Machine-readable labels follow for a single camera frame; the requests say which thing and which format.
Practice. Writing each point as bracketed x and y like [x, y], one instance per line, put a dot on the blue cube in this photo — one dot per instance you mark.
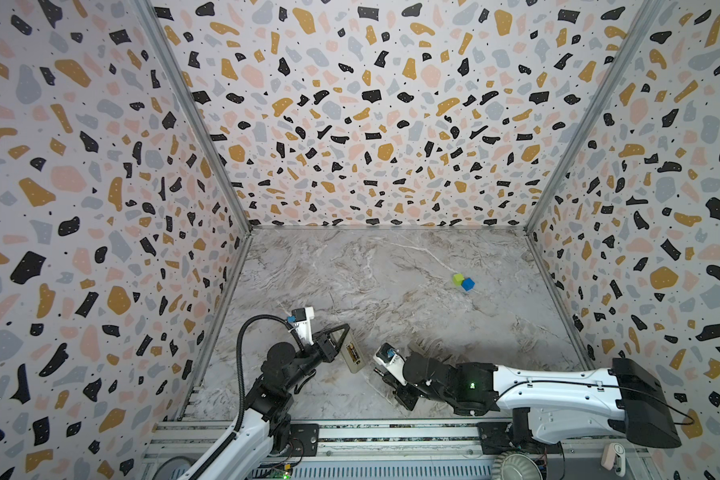
[467, 284]

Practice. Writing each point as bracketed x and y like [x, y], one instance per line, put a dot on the aluminium corner post left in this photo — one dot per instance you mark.
[163, 52]

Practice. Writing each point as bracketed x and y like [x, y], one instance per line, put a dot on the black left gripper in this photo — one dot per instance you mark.
[327, 349]

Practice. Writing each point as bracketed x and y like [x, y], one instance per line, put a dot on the white clip device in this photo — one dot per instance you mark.
[613, 459]

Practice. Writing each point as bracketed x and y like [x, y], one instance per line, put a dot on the grey ribbed fan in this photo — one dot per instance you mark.
[515, 466]

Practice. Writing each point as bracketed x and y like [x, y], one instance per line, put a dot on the white remote control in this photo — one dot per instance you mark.
[352, 355]

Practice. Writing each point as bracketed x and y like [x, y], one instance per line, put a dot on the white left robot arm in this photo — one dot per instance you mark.
[262, 426]

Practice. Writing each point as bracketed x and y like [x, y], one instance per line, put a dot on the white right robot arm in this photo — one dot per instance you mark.
[546, 407]

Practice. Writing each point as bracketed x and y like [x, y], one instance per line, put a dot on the aluminium corner post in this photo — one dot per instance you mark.
[645, 16]
[163, 52]

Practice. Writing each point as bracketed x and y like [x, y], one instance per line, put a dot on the aluminium corner post right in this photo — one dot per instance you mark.
[645, 16]

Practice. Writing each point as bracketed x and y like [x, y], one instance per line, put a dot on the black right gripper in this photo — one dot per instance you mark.
[407, 375]

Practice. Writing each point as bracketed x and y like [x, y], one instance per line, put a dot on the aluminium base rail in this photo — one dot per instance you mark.
[350, 449]

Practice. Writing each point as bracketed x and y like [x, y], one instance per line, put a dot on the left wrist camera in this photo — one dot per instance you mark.
[300, 321]

